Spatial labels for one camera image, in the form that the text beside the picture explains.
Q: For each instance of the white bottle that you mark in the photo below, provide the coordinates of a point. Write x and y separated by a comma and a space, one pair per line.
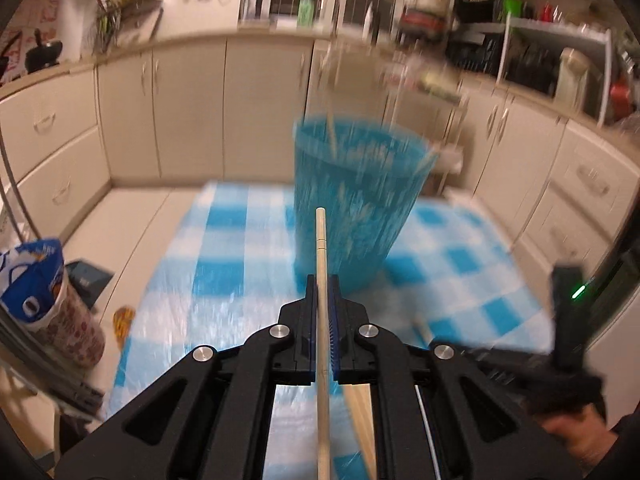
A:
370, 16

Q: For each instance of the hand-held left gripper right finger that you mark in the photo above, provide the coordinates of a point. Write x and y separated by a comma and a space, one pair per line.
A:
334, 340

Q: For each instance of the dark dustpan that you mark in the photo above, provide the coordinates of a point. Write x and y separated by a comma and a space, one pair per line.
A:
87, 277

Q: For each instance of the blue checked tablecloth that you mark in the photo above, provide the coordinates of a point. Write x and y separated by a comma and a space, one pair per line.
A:
225, 260

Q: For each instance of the cream kitchen cabinets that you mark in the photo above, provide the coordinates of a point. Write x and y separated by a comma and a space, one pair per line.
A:
190, 110

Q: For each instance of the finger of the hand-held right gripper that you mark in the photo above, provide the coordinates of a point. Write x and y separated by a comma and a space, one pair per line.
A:
510, 367

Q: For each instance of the red pot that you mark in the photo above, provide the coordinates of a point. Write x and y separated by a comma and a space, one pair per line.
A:
425, 20

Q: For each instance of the blue perforated utensil holder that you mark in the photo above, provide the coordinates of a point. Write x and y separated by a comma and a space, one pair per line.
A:
350, 200

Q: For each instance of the person's right hand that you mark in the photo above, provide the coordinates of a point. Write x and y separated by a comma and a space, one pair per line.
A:
575, 440

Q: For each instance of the chrome tube frame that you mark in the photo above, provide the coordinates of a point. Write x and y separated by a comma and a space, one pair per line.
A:
15, 185

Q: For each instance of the person's right forearm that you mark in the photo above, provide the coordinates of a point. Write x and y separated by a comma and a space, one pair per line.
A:
625, 450

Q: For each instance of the black pot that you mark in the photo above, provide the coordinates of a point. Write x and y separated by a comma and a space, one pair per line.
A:
42, 52

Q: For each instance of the yellow floral slipper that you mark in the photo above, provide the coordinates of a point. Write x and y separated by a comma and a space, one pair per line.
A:
123, 322

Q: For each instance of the metal rail frame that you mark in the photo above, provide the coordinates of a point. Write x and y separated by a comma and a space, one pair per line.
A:
50, 380

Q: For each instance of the white hanging bin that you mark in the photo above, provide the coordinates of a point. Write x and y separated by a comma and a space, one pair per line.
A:
451, 160

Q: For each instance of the floral trash bin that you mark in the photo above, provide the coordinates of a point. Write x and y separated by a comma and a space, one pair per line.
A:
75, 330

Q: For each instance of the wall utensil rack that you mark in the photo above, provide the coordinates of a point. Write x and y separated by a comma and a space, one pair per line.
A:
127, 5

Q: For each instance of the green dish soap bottle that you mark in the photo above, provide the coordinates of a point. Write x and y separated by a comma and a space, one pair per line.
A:
305, 12

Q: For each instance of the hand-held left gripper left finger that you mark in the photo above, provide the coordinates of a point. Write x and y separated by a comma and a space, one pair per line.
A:
312, 330

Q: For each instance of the cream kitchen appliance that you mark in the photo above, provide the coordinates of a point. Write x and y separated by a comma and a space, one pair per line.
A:
573, 75

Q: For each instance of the white shelf rack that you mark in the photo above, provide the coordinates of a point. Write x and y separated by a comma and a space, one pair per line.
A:
555, 25

